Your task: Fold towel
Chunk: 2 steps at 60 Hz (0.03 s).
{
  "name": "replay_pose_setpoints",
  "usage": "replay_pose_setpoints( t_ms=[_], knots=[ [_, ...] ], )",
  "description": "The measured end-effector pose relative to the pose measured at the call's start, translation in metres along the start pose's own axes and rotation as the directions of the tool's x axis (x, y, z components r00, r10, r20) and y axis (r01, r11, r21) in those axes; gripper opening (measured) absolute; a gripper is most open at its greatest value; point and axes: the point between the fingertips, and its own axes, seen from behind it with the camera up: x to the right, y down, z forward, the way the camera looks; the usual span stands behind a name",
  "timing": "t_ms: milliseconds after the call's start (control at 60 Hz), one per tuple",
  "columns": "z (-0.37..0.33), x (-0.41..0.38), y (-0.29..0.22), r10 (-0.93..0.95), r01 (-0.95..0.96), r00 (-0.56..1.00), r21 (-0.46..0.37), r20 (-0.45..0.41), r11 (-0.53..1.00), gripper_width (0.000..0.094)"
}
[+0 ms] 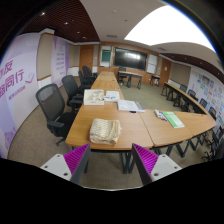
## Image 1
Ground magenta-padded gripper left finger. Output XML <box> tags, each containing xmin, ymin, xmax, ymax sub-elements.
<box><xmin>39</xmin><ymin>142</ymin><xmax>92</xmax><ymax>185</ymax></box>

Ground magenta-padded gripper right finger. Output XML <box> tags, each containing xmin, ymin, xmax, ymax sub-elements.
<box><xmin>130</xmin><ymin>142</ymin><xmax>183</xmax><ymax>187</ymax></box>

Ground cream zigzag patterned towel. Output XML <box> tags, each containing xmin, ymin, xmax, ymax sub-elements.
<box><xmin>88</xmin><ymin>118</ymin><xmax>123</xmax><ymax>147</ymax></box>

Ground green booklet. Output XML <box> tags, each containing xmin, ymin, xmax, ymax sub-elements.
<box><xmin>162</xmin><ymin>111</ymin><xmax>186</xmax><ymax>130</ymax></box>

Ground white marker box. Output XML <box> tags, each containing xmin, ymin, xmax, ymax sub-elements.
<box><xmin>153</xmin><ymin>109</ymin><xmax>168</xmax><ymax>122</ymax></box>

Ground black mesh office chair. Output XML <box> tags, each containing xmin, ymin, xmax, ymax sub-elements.
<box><xmin>61</xmin><ymin>74</ymin><xmax>85</xmax><ymax>110</ymax></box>
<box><xmin>35</xmin><ymin>83</ymin><xmax>77</xmax><ymax>147</ymax></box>

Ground thick white book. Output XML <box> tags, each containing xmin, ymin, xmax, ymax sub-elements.
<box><xmin>117</xmin><ymin>99</ymin><xmax>146</xmax><ymax>113</ymax></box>

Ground open white cardboard box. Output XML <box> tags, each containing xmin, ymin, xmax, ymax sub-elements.
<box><xmin>83</xmin><ymin>88</ymin><xmax>106</xmax><ymax>107</ymax></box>

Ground long curved wooden side table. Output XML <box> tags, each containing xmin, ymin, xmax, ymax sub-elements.
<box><xmin>161</xmin><ymin>81</ymin><xmax>210</xmax><ymax>117</ymax></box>

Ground group of dark side chairs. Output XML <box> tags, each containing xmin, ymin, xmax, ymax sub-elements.
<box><xmin>178</xmin><ymin>83</ymin><xmax>224</xmax><ymax>162</ymax></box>

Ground white printed paper sheets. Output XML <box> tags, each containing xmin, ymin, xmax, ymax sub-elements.
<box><xmin>103</xmin><ymin>89</ymin><xmax>121</xmax><ymax>103</ymax></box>

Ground small dark side desk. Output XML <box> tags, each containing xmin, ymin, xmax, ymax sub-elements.
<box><xmin>149</xmin><ymin>74</ymin><xmax>162</xmax><ymax>87</ymax></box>

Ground row of black office chairs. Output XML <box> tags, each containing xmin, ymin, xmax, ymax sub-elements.
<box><xmin>77</xmin><ymin>64</ymin><xmax>99</xmax><ymax>88</ymax></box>

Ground wooden desk with black legs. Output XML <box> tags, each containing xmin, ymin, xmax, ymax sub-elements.
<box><xmin>117</xmin><ymin>70</ymin><xmax>144</xmax><ymax>90</ymax></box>

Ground plain white whiteboard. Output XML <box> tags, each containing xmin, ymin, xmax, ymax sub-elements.
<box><xmin>146</xmin><ymin>53</ymin><xmax>159</xmax><ymax>75</ymax></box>

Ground green-topped whiteboard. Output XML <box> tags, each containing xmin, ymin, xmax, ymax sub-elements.
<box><xmin>99</xmin><ymin>45</ymin><xmax>113</xmax><ymax>68</ymax></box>

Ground large bright ceiling light panel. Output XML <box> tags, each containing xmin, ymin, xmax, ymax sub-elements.
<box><xmin>123</xmin><ymin>4</ymin><xmax>216</xmax><ymax>53</ymax></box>

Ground large black wall screen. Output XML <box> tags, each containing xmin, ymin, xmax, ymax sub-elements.
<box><xmin>113</xmin><ymin>47</ymin><xmax>149</xmax><ymax>72</ymax></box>

